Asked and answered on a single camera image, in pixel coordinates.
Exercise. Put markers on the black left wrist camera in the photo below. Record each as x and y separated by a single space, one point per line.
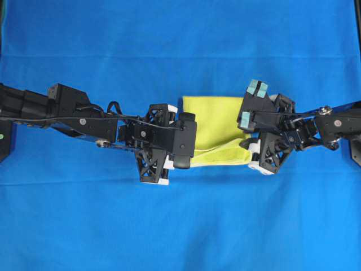
182 140

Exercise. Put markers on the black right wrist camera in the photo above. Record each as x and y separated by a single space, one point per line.
258 109

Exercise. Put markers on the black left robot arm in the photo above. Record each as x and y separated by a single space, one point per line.
69 111

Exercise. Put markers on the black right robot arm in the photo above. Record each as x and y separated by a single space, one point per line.
335 123

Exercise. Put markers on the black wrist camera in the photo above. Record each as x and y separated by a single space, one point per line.
258 109
182 140

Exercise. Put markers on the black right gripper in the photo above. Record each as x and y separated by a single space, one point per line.
295 131

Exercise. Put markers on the yellow-green towel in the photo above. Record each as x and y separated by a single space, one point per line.
218 137

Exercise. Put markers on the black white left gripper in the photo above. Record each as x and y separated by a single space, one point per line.
147 137

